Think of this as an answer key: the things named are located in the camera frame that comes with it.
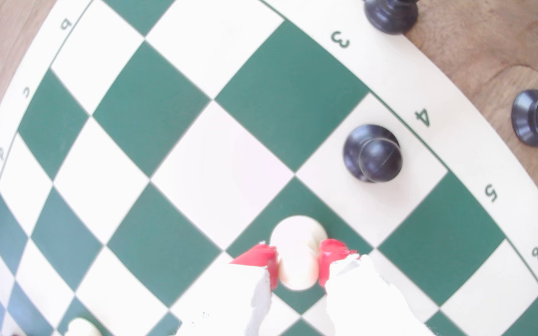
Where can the black chess pawn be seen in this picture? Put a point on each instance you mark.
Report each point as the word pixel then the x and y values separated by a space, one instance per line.
pixel 390 16
pixel 374 154

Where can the green and white chess mat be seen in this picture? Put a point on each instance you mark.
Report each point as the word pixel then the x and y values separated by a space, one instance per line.
pixel 222 177

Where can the white chess rook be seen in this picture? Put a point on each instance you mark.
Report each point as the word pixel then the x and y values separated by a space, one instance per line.
pixel 82 329

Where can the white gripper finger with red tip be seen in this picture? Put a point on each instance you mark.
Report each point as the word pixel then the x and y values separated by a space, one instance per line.
pixel 367 303
pixel 236 303

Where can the white chess pawn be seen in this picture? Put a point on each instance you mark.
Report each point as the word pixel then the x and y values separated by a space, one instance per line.
pixel 297 242

